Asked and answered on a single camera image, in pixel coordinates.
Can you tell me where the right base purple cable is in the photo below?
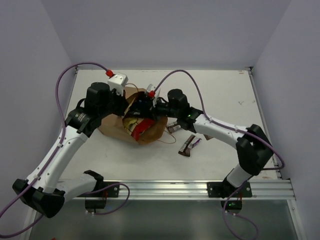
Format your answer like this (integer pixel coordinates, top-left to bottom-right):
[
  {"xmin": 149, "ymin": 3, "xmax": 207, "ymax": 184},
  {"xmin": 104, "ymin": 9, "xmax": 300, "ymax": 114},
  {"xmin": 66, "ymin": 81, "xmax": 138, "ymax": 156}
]
[{"xmin": 221, "ymin": 192, "xmax": 260, "ymax": 240}]

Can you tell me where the aluminium front rail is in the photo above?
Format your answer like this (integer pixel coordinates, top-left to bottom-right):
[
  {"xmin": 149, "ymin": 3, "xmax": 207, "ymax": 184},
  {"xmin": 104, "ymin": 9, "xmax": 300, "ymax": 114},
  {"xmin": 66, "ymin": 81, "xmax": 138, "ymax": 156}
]
[{"xmin": 34, "ymin": 178, "xmax": 297, "ymax": 201}]

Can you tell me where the brown chocolate bar wrapper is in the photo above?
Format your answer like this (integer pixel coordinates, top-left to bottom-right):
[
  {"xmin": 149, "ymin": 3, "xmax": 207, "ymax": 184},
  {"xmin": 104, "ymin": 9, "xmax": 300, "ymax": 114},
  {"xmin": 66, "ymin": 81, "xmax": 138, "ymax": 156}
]
[{"xmin": 166, "ymin": 121, "xmax": 182, "ymax": 134}]

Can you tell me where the brown purple chocolate bar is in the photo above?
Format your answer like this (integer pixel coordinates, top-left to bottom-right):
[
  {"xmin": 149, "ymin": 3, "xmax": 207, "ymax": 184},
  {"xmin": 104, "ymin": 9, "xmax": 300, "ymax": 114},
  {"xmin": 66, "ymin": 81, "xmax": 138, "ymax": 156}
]
[{"xmin": 178, "ymin": 134, "xmax": 202, "ymax": 157}]

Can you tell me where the brown paper bag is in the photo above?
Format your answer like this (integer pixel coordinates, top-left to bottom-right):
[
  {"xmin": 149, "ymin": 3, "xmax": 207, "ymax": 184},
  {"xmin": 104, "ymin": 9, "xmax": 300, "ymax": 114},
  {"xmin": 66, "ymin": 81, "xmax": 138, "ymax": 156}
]
[{"xmin": 97, "ymin": 83, "xmax": 177, "ymax": 146}]

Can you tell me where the dark chocolate bar wrapper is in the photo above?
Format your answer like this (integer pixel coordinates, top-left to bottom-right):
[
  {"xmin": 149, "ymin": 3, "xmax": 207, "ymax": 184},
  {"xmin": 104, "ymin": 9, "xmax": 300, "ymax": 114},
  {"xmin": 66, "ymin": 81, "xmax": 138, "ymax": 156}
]
[{"xmin": 203, "ymin": 134, "xmax": 213, "ymax": 141}]

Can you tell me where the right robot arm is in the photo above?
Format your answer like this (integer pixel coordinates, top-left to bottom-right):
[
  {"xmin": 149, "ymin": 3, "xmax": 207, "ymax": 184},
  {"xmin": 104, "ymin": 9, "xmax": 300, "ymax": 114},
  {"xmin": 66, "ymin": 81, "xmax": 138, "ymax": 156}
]
[{"xmin": 128, "ymin": 89, "xmax": 273, "ymax": 198}]

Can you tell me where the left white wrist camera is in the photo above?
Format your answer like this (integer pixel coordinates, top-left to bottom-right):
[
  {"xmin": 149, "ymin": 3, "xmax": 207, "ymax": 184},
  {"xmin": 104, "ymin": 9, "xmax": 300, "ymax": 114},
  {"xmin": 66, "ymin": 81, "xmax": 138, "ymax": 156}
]
[{"xmin": 107, "ymin": 73, "xmax": 128, "ymax": 97}]

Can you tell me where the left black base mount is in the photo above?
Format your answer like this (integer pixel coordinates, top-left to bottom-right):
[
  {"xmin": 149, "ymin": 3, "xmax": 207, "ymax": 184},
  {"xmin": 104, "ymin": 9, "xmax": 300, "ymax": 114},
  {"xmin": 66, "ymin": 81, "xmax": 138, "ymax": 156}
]
[{"xmin": 79, "ymin": 181, "xmax": 120, "ymax": 199}]

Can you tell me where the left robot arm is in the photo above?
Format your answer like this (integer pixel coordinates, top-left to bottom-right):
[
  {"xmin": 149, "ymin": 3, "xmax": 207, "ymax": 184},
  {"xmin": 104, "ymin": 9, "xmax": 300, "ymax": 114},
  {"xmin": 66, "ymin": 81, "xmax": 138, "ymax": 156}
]
[{"xmin": 12, "ymin": 82, "xmax": 129, "ymax": 218}]

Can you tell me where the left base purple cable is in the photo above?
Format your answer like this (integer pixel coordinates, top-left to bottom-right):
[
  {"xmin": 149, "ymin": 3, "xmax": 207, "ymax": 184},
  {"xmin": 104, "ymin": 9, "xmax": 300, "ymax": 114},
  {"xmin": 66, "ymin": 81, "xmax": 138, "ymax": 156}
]
[{"xmin": 84, "ymin": 183, "xmax": 131, "ymax": 216}]

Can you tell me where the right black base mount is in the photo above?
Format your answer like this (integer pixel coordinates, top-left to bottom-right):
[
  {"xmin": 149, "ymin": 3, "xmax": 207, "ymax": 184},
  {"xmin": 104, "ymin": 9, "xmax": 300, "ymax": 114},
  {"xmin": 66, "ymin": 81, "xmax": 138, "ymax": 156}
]
[{"xmin": 206, "ymin": 181, "xmax": 253, "ymax": 199}]

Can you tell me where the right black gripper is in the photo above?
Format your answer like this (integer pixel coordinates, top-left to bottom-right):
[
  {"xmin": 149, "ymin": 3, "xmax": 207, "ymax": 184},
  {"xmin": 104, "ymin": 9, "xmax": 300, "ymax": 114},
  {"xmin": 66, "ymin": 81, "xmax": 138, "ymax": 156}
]
[{"xmin": 139, "ymin": 95, "xmax": 180, "ymax": 124}]

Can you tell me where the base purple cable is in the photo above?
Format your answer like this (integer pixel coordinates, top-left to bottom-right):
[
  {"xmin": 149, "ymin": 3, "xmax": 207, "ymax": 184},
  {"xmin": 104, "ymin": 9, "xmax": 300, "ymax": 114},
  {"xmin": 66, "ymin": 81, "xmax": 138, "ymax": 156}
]
[
  {"xmin": 221, "ymin": 192, "xmax": 260, "ymax": 240},
  {"xmin": 84, "ymin": 183, "xmax": 131, "ymax": 216}
]

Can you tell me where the red chip bag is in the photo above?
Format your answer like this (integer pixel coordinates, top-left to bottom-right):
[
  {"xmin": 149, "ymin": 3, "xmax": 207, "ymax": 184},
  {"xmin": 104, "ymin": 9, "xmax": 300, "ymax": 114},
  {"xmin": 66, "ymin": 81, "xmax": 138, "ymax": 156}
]
[{"xmin": 129, "ymin": 118, "xmax": 155, "ymax": 141}]

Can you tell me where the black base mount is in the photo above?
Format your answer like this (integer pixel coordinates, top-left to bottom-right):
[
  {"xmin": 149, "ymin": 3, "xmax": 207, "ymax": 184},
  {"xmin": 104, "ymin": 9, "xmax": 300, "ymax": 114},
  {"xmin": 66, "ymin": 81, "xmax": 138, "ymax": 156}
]
[
  {"xmin": 206, "ymin": 181, "xmax": 253, "ymax": 199},
  {"xmin": 79, "ymin": 181, "xmax": 120, "ymax": 199}
]

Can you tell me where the yellow chip bag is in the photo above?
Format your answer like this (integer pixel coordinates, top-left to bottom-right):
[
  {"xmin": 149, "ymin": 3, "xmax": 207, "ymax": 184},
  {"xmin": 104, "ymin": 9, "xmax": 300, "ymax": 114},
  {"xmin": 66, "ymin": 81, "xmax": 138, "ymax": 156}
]
[{"xmin": 122, "ymin": 117, "xmax": 142, "ymax": 135}]

